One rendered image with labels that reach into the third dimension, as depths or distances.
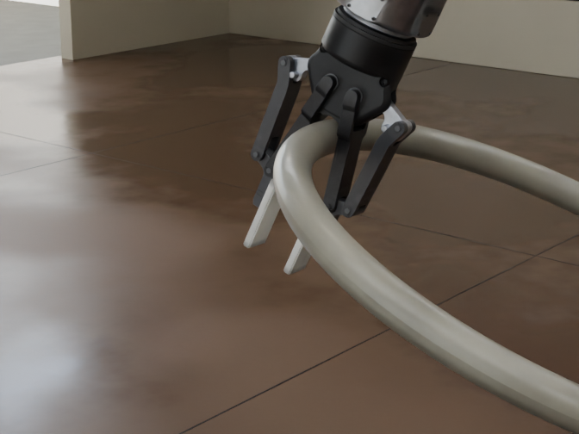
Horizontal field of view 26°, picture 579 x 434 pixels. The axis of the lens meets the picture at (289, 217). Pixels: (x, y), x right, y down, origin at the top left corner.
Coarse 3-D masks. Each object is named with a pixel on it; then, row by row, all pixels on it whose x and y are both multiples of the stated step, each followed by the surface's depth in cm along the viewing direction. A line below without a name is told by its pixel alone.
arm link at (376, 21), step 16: (352, 0) 101; (368, 0) 101; (384, 0) 100; (400, 0) 100; (416, 0) 100; (432, 0) 101; (352, 16) 103; (368, 16) 101; (384, 16) 100; (400, 16) 100; (416, 16) 101; (432, 16) 103; (384, 32) 102; (400, 32) 101; (416, 32) 102
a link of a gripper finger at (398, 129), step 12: (408, 120) 106; (384, 132) 105; (396, 132) 104; (384, 144) 105; (396, 144) 106; (372, 156) 106; (384, 156) 106; (372, 168) 106; (384, 168) 108; (360, 180) 107; (372, 180) 107; (360, 192) 107; (372, 192) 109; (348, 204) 108; (360, 204) 108; (348, 216) 108
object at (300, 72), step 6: (294, 60) 109; (300, 60) 109; (306, 60) 108; (294, 66) 109; (300, 66) 109; (306, 66) 108; (294, 72) 108; (300, 72) 109; (306, 72) 109; (294, 78) 109; (300, 78) 109
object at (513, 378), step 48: (288, 144) 100; (336, 144) 107; (432, 144) 117; (480, 144) 120; (288, 192) 92; (528, 192) 122; (576, 192) 121; (336, 240) 86; (384, 288) 82; (432, 336) 80; (480, 336) 80; (480, 384) 80; (528, 384) 78; (576, 384) 79; (576, 432) 79
